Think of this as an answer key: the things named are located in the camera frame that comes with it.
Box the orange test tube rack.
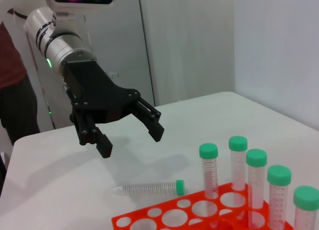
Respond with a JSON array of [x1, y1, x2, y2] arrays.
[[111, 182, 295, 230]]

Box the person in red shirt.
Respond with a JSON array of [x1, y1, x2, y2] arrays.
[[0, 20, 42, 147]]

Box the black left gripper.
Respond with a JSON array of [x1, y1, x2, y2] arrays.
[[62, 60, 141, 159]]

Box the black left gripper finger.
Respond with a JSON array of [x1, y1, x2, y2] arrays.
[[129, 97, 165, 143]]

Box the green capped clear test tube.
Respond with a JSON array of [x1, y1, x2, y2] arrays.
[[111, 179, 186, 197], [246, 148, 268, 228], [228, 135, 249, 192], [293, 186, 319, 230], [267, 165, 292, 230], [198, 142, 220, 201]]

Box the grey cabinet door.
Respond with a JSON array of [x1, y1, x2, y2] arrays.
[[27, 0, 157, 133]]

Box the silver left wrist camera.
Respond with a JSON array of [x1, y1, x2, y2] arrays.
[[37, 0, 115, 16]]

